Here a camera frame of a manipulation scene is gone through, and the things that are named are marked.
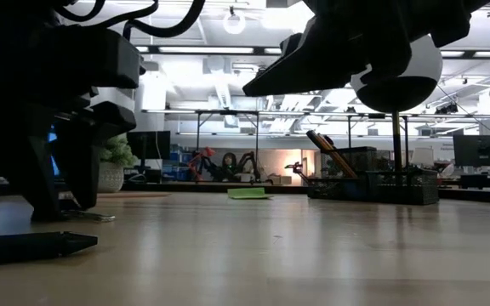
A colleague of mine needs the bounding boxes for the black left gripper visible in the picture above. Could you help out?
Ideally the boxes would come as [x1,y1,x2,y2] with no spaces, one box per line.
[0,23,146,213]

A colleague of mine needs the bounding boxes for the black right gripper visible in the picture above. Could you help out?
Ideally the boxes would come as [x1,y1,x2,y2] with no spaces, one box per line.
[242,0,490,99]

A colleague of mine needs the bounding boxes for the black binder clip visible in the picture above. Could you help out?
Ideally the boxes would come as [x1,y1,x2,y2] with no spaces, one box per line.
[60,207,117,224]

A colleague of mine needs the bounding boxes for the green sticky note pad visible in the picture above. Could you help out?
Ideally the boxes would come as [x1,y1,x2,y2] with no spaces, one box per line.
[226,187,274,201]

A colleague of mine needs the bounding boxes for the black mesh desk organizer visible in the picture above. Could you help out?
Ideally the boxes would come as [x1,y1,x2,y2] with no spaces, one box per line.
[306,145,441,207]

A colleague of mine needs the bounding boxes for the large glass window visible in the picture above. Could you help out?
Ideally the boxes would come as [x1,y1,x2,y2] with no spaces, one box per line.
[47,125,61,178]

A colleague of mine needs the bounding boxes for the green plant in patterned pot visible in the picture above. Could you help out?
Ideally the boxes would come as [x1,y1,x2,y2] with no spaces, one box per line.
[98,134,140,195]

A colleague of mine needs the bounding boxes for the dark computer monitor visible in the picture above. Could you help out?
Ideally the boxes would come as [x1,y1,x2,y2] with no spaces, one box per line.
[453,134,490,168]
[126,130,172,169]

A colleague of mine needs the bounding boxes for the white globe lamp black base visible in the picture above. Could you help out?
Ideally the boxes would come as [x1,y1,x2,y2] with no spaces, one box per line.
[350,34,444,188]

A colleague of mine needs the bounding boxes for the blue storage bins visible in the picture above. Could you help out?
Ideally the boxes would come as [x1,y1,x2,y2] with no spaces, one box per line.
[162,148,191,183]

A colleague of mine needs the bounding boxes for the cardboard boxes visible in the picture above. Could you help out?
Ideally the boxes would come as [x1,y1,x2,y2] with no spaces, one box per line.
[267,173,293,186]

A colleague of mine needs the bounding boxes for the person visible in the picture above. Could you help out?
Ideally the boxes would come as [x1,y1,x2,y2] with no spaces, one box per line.
[221,152,240,182]

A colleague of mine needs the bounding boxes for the black aluminium table frame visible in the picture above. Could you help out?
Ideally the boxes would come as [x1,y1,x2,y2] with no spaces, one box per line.
[95,180,490,206]

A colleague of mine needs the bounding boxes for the white ring ceiling light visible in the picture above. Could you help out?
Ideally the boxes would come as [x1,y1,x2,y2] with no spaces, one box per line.
[222,11,248,37]

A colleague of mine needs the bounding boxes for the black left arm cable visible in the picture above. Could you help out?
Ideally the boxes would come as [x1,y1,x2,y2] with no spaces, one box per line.
[55,0,207,40]

